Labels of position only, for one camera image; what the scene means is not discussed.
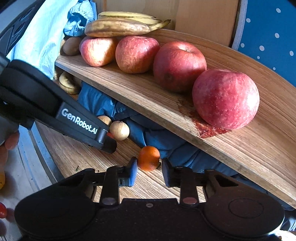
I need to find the orange cherry tomato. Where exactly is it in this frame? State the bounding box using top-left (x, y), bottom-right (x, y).
top-left (137, 146), bottom-right (161, 172)

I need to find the red tomato pair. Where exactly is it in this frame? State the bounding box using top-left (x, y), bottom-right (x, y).
top-left (0, 202), bottom-right (8, 219)

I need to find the yellow lemon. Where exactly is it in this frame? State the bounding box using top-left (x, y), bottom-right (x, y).
top-left (0, 171), bottom-right (6, 189)

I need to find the person's left hand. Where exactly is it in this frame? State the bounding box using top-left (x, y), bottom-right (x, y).
top-left (0, 131), bottom-right (20, 171)

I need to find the dark blue cloth under shelf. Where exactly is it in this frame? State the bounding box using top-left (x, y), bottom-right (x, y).
top-left (78, 82), bottom-right (238, 176)

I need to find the banana under shelf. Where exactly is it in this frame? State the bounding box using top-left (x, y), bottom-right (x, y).
top-left (59, 71), bottom-right (82, 95)

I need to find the front yellow spotted pear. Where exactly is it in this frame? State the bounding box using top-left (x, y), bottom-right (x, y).
top-left (109, 121), bottom-right (130, 141)

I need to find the yellow spotted pear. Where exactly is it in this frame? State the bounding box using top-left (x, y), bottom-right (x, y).
top-left (97, 115), bottom-right (112, 126)
top-left (109, 121), bottom-right (130, 141)

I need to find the light blue cloth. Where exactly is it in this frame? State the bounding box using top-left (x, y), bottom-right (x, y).
top-left (7, 0), bottom-right (77, 79)

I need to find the back yellow spotted pear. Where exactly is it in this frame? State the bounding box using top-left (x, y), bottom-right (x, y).
top-left (97, 115), bottom-right (112, 126)

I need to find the left brown kiwi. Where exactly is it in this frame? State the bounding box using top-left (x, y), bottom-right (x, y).
top-left (62, 37), bottom-right (81, 56)

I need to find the metal baking tray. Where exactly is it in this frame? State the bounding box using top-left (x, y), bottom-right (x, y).
top-left (1, 123), bottom-right (64, 240)

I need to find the leftmost red-yellow apple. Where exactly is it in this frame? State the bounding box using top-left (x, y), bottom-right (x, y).
top-left (80, 37), bottom-right (118, 67)

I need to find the red-yellow apple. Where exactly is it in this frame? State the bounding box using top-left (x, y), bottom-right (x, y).
top-left (80, 37), bottom-right (118, 67)
top-left (115, 36), bottom-right (160, 74)

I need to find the rightmost red apple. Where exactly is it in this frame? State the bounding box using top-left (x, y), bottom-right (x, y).
top-left (192, 69), bottom-right (260, 130)

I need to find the crumpled blue plastic bag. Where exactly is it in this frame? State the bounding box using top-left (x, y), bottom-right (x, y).
top-left (63, 1), bottom-right (97, 37)

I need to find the lower spotted banana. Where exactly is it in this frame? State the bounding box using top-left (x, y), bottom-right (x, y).
top-left (84, 18), bottom-right (171, 38)

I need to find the top yellow banana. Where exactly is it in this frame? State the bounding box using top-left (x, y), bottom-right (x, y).
top-left (98, 11), bottom-right (162, 25)

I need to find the pine wood cabinet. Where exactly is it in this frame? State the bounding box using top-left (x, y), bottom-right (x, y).
top-left (95, 0), bottom-right (241, 46)

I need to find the blue starry fabric wardrobe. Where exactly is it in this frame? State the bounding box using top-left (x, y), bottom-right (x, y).
top-left (232, 0), bottom-right (295, 85)

